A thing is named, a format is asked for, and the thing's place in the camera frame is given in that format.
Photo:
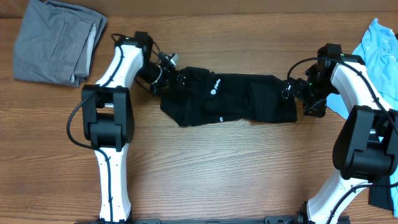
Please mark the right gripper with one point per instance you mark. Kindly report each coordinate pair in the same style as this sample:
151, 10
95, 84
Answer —
290, 89

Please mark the dark garment at right edge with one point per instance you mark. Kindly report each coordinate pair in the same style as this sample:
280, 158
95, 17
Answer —
381, 197

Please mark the light blue t-shirt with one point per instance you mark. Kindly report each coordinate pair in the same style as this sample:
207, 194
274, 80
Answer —
378, 49

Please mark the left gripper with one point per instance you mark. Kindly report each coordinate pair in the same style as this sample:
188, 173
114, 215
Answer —
168, 83

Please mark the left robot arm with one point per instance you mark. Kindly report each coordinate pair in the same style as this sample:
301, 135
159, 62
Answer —
108, 120

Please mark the black t-shirt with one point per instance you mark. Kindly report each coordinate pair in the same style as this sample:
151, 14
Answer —
209, 97

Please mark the folded grey trousers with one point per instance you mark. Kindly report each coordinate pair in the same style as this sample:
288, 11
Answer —
56, 42

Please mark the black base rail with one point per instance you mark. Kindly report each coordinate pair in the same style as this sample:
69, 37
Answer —
266, 220

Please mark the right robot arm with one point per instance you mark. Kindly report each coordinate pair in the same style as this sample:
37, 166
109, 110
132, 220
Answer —
365, 149

